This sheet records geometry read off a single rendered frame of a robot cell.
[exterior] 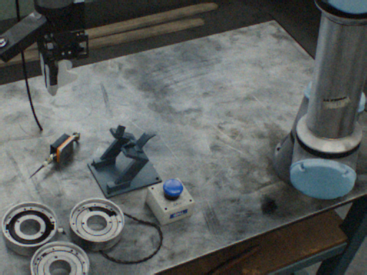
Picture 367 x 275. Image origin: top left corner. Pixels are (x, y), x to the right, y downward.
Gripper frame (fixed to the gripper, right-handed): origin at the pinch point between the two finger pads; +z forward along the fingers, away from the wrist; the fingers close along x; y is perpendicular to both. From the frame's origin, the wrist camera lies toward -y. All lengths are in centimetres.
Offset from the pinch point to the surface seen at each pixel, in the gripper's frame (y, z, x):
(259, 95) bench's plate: 53, 20, 5
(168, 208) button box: 16.1, 15.1, -24.3
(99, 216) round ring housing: 3.1, 16.3, -20.8
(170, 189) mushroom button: 17.1, 12.2, -22.3
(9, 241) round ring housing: -14.9, 14.4, -22.3
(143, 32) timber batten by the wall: 78, 92, 134
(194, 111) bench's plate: 35.3, 19.0, 3.9
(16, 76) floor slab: 16, 92, 122
